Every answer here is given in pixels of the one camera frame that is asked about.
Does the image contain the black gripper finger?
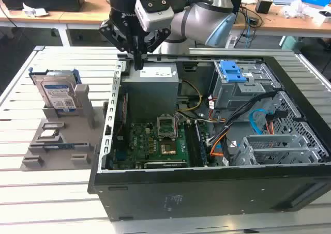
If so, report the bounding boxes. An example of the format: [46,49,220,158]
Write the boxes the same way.
[139,28,172,70]
[99,19,140,70]

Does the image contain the hard disk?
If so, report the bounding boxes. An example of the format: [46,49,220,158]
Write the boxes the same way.
[28,68,81,115]

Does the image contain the metal disk bay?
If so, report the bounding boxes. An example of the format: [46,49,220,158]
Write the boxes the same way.
[242,133,307,152]
[231,144,323,166]

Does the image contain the wooden desk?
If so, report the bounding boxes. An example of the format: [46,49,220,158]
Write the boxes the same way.
[0,0,331,49]

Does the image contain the grey power supply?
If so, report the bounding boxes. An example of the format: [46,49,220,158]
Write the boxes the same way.
[121,63,179,117]

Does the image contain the white power strip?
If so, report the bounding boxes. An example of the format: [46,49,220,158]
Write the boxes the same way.
[225,35,239,49]

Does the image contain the white crumpled paper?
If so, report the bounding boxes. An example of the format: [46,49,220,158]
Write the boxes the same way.
[22,2,50,18]

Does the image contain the metal socket cover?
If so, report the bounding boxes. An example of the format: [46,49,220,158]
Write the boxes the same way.
[157,114,177,128]

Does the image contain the small black computer tower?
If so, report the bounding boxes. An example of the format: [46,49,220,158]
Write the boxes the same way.
[231,0,243,15]

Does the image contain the CPU socket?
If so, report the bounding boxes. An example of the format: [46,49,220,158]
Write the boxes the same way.
[157,124,178,139]

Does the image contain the grey metal drive cage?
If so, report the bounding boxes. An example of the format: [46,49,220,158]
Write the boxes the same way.
[209,60,282,110]

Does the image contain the grey parts rack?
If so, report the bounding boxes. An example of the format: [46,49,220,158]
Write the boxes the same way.
[22,84,104,172]

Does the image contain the green motherboard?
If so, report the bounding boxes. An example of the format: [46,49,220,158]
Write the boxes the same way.
[112,120,208,169]

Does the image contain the black pen holder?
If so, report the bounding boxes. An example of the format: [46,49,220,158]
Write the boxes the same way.
[255,0,274,14]

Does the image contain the copper chipset heatsink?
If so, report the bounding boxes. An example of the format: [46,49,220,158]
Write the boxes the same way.
[160,144,177,156]

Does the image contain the black RAM slot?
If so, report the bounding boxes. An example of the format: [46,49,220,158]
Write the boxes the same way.
[184,123,199,167]

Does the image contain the installed RAM stick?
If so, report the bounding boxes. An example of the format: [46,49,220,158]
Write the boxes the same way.
[194,122,208,166]

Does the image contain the blue RAM stick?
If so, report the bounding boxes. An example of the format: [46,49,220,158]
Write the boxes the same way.
[43,144,76,150]

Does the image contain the black graphics card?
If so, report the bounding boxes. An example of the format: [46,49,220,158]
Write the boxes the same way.
[134,159,189,169]

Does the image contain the pale green container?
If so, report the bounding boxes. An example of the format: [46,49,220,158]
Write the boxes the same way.
[280,35,306,51]

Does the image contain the clear plastic bag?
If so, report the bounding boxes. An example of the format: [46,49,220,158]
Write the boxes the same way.
[280,0,311,20]

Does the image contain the black PC case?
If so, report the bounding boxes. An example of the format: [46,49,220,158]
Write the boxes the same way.
[87,53,331,222]

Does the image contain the small white box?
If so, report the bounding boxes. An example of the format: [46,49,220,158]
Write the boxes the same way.
[313,10,331,27]

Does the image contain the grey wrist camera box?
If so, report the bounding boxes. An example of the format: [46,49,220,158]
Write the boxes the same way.
[134,0,174,33]

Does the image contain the yellow and black wires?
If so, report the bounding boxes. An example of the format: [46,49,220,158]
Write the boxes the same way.
[177,80,204,114]

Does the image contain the blue plastic drive bracket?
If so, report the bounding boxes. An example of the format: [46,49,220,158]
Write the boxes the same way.
[218,60,247,84]

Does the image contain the multicolour wire bundle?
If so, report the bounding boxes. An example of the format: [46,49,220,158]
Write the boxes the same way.
[206,96,227,124]

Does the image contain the black cable bundle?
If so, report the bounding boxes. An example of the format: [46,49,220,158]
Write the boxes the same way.
[206,90,280,147]

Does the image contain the blue flat data wire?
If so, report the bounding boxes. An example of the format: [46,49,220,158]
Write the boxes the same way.
[249,109,275,135]

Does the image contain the orange data wire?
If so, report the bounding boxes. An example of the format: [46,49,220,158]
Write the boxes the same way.
[209,134,230,157]

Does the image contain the power wire black connector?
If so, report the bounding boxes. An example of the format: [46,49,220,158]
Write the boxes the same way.
[265,109,289,135]

